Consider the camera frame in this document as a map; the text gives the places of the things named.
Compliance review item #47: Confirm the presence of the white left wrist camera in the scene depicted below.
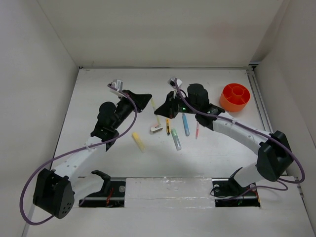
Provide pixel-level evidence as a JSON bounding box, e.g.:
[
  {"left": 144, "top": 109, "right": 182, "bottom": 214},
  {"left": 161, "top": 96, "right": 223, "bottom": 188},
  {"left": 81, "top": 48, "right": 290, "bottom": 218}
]
[{"left": 110, "top": 79, "right": 123, "bottom": 96}]

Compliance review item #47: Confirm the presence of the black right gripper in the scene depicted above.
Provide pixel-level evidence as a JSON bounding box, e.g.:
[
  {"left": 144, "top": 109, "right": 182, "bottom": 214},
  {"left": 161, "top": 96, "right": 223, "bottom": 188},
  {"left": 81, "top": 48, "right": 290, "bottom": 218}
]
[{"left": 155, "top": 90, "right": 199, "bottom": 119}]

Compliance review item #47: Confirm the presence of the pink highlighter pen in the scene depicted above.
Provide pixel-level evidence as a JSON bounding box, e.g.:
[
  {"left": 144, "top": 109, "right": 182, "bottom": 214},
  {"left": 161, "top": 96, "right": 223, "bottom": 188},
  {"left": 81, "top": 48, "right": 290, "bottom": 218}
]
[{"left": 195, "top": 122, "right": 199, "bottom": 139}]

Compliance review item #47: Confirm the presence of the yellow black utility knife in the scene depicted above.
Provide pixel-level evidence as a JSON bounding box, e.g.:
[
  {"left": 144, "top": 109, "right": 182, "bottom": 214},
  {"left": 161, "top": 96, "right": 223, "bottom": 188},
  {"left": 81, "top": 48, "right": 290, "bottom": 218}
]
[{"left": 165, "top": 118, "right": 170, "bottom": 135}]

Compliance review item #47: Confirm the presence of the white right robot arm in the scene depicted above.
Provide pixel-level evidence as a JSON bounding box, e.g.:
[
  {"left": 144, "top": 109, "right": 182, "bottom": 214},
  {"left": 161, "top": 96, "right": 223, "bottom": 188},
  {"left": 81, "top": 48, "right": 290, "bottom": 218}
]
[{"left": 154, "top": 83, "right": 293, "bottom": 196}]

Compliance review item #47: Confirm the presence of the orange round organizer container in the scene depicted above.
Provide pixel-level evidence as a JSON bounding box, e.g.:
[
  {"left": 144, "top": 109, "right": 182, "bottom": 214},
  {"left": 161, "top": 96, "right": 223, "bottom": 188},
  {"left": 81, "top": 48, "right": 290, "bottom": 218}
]
[{"left": 219, "top": 83, "right": 250, "bottom": 112}]

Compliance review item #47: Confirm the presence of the thin yellow highlighter pen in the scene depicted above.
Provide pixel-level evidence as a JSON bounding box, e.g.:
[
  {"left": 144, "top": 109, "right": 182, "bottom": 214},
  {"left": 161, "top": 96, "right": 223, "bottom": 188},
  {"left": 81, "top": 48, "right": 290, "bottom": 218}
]
[{"left": 150, "top": 98, "right": 160, "bottom": 126}]

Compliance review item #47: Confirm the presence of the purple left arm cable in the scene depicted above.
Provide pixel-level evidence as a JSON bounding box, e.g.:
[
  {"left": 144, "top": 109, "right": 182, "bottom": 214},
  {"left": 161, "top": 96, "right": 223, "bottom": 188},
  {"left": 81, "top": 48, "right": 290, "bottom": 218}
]
[{"left": 19, "top": 83, "right": 139, "bottom": 226}]

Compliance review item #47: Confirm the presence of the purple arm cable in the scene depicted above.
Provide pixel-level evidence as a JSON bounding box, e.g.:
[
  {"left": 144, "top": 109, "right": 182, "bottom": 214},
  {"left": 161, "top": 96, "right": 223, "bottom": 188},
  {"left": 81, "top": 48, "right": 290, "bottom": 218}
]
[
  {"left": 171, "top": 78, "right": 306, "bottom": 200},
  {"left": 19, "top": 83, "right": 139, "bottom": 226}
]

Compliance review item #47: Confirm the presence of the blue utility knife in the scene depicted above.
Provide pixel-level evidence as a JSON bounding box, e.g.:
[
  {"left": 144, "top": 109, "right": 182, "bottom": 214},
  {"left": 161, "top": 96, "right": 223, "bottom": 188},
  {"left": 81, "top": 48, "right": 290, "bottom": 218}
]
[{"left": 182, "top": 113, "right": 190, "bottom": 136}]

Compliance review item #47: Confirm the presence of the green highlighter marker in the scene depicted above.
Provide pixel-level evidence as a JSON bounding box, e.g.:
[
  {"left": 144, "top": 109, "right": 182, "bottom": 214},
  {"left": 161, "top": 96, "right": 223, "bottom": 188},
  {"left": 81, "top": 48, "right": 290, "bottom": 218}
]
[{"left": 171, "top": 128, "right": 182, "bottom": 151}]

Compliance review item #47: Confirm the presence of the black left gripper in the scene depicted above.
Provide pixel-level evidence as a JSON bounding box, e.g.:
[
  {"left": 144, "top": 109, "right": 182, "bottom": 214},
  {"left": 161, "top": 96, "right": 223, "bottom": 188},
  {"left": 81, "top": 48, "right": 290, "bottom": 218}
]
[{"left": 112, "top": 90, "right": 152, "bottom": 130}]

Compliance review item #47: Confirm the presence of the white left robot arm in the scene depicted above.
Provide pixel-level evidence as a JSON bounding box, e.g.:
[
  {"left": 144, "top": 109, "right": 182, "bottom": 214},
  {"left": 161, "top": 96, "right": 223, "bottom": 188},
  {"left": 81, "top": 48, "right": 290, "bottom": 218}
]
[{"left": 33, "top": 89, "right": 152, "bottom": 219}]

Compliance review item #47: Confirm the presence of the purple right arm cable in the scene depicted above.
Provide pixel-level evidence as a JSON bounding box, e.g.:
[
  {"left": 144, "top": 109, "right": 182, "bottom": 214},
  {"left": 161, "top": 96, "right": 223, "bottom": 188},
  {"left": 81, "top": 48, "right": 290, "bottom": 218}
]
[{"left": 171, "top": 78, "right": 306, "bottom": 200}]

